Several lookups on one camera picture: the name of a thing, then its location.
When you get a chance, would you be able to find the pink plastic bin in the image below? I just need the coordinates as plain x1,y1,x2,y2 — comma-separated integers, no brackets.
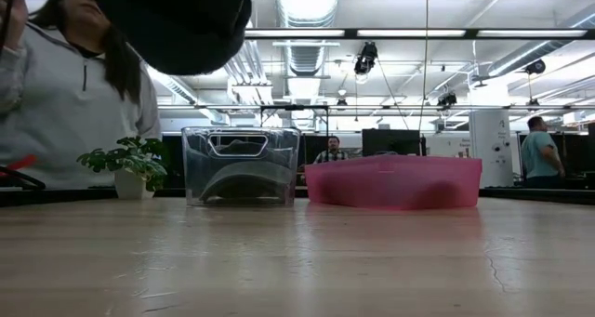
304,153,483,211

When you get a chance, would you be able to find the black computer monitor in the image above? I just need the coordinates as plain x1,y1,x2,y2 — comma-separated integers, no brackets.
564,133,595,175
361,128,428,158

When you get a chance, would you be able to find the clear plastic bin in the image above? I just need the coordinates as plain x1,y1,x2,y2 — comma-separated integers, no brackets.
180,125,302,208

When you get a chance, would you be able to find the black overhead light beam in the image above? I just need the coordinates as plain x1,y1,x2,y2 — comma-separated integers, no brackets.
244,27,595,41

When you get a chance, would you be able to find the green plant in white pot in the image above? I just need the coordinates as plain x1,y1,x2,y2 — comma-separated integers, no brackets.
76,137,169,201

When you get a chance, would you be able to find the white column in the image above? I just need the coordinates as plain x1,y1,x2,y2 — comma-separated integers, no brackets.
468,109,514,188

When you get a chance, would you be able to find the black curved bar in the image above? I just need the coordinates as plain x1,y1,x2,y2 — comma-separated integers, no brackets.
0,165,47,192

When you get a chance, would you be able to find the red object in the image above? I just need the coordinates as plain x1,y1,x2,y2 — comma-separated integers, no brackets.
0,152,39,173

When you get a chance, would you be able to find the person's hand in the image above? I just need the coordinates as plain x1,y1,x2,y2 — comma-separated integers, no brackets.
0,0,30,53

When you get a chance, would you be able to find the silver ceiling air duct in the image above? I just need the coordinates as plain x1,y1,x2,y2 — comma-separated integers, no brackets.
276,0,341,29

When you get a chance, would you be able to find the thin hanging cable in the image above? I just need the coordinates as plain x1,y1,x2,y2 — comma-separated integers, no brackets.
417,0,430,133

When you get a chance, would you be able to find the black aluminium table frame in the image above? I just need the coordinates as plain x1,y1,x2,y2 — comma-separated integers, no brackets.
0,185,595,207

